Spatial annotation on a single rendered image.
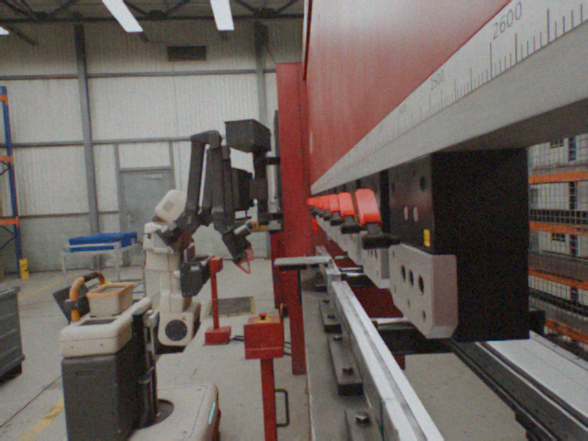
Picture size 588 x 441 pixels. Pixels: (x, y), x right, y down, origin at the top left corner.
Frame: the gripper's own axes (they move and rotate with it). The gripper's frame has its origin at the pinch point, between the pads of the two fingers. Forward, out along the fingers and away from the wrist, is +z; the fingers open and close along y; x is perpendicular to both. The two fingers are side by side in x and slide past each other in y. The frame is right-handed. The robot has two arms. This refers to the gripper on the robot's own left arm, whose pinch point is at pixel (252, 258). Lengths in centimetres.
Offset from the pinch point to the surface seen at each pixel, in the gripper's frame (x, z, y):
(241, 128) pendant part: -35, -82, 85
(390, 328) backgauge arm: -38, 37, -85
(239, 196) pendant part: -7, -38, 89
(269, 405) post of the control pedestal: 21, 54, -52
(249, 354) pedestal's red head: 15, 27, -58
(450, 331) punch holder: -31, -6, -183
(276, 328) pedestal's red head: 0, 24, -59
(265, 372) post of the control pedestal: 15, 40, -51
